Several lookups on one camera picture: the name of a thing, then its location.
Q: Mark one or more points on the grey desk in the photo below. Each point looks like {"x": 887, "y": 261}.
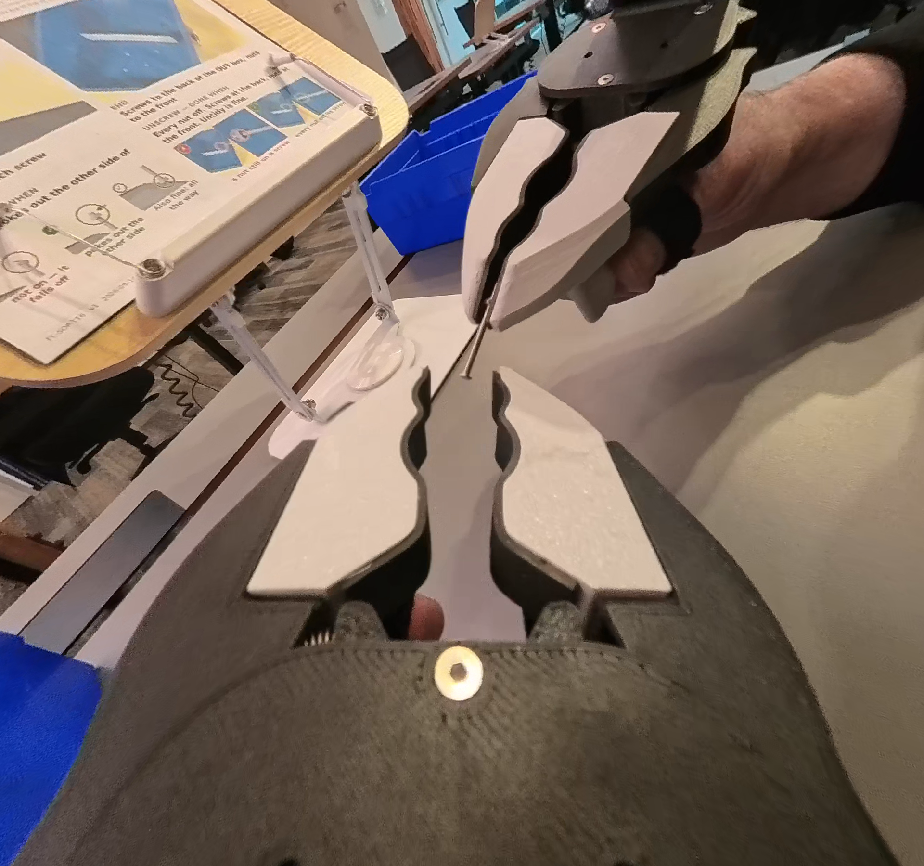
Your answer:
{"x": 722, "y": 375}

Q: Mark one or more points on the clear round stand foot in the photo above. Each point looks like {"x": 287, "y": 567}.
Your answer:
{"x": 375, "y": 368}

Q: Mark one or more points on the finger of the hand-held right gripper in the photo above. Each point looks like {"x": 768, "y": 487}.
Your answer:
{"x": 592, "y": 209}
{"x": 498, "y": 194}

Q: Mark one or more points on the printed instruction sheet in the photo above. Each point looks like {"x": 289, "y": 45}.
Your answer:
{"x": 72, "y": 180}

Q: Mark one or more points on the light wooden board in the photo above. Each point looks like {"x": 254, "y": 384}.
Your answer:
{"x": 346, "y": 35}

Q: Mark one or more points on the person's right hand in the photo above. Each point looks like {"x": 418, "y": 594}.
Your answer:
{"x": 794, "y": 151}

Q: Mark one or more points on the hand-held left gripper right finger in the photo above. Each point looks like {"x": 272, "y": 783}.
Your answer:
{"x": 577, "y": 512}

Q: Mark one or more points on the person's right forearm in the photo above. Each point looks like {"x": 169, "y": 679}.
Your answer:
{"x": 913, "y": 86}

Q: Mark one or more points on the light wooden chair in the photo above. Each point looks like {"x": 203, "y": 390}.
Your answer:
{"x": 485, "y": 14}

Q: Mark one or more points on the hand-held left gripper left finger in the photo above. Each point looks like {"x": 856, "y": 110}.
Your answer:
{"x": 346, "y": 505}

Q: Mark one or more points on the long metal screw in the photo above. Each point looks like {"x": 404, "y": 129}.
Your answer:
{"x": 476, "y": 342}

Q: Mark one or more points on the blue divided storage bin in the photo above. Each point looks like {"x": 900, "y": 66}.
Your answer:
{"x": 426, "y": 187}

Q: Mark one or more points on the dark office desk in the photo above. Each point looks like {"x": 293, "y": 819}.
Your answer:
{"x": 462, "y": 75}

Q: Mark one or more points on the dark grey flat panel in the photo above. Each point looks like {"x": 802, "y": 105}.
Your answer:
{"x": 108, "y": 563}

